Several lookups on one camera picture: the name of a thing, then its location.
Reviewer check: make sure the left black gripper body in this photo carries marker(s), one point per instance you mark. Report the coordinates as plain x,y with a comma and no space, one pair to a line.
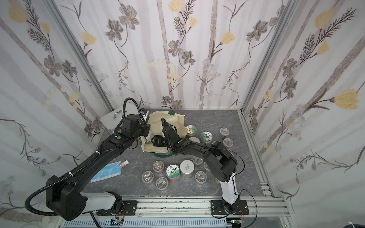
145,129

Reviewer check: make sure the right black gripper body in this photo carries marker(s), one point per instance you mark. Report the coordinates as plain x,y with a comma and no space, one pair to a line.
170,138

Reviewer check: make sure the red label seed jar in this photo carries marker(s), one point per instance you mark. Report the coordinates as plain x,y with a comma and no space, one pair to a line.
173,173

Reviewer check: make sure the yellow label tall jar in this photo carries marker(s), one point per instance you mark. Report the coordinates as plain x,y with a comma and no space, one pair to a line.
191,131

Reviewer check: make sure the silver lid text jar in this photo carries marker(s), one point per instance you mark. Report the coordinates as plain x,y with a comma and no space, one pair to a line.
194,139

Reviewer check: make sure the white lid seed jar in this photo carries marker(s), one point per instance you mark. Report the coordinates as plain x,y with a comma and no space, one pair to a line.
187,169

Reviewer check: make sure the large strawberry label jar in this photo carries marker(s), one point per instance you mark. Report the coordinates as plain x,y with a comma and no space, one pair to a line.
206,137

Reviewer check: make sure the clear lid green seed cup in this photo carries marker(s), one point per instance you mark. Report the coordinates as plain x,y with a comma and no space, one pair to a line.
224,132

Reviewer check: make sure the orange sunflower seed cup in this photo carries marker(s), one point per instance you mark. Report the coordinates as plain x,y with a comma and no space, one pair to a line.
228,143

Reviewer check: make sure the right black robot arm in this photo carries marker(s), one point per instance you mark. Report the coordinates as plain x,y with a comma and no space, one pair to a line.
220,161

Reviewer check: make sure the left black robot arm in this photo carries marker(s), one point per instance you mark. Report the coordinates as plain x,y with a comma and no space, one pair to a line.
66,198

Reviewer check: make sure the silver first aid case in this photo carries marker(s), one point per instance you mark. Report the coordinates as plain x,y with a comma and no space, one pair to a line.
111,120

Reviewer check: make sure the blue face mask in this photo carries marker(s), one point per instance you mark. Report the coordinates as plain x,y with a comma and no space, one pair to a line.
109,171

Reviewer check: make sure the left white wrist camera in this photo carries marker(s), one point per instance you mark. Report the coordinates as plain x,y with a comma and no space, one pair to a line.
144,113

